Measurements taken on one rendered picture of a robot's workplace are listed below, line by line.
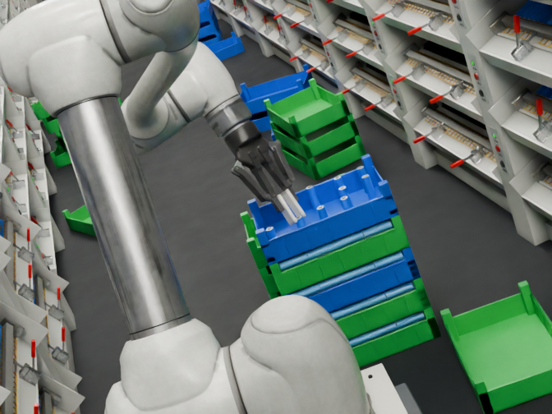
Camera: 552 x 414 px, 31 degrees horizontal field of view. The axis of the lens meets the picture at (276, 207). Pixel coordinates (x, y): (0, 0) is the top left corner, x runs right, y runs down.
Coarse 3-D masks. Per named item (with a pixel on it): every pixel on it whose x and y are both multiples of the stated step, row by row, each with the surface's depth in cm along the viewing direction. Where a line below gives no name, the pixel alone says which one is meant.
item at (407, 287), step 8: (392, 288) 221; (400, 288) 220; (408, 288) 220; (376, 296) 220; (384, 296) 220; (392, 296) 220; (352, 304) 221; (360, 304) 220; (368, 304) 220; (336, 312) 220; (344, 312) 220; (352, 312) 221
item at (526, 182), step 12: (540, 156) 237; (528, 168) 237; (540, 168) 236; (516, 180) 237; (528, 180) 238; (540, 180) 237; (528, 192) 238; (540, 192) 235; (528, 204) 240; (540, 204) 231
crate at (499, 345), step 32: (448, 320) 218; (480, 320) 220; (512, 320) 219; (544, 320) 210; (480, 352) 213; (512, 352) 209; (544, 352) 205; (480, 384) 191; (512, 384) 192; (544, 384) 192
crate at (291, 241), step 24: (336, 192) 230; (360, 192) 229; (384, 192) 210; (264, 216) 230; (312, 216) 227; (336, 216) 211; (360, 216) 211; (384, 216) 212; (264, 240) 211; (288, 240) 211; (312, 240) 212
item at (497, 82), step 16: (448, 0) 229; (464, 0) 221; (480, 0) 221; (496, 0) 222; (464, 16) 224; (480, 16) 223; (464, 32) 228; (464, 48) 233; (480, 64) 228; (496, 80) 229; (512, 80) 230; (496, 96) 230; (496, 128) 235; (512, 144) 235; (496, 160) 245; (512, 160) 236; (528, 160) 237; (512, 176) 239; (512, 192) 244; (512, 208) 249; (528, 208) 241; (528, 224) 243; (544, 224) 244; (528, 240) 248; (544, 240) 245
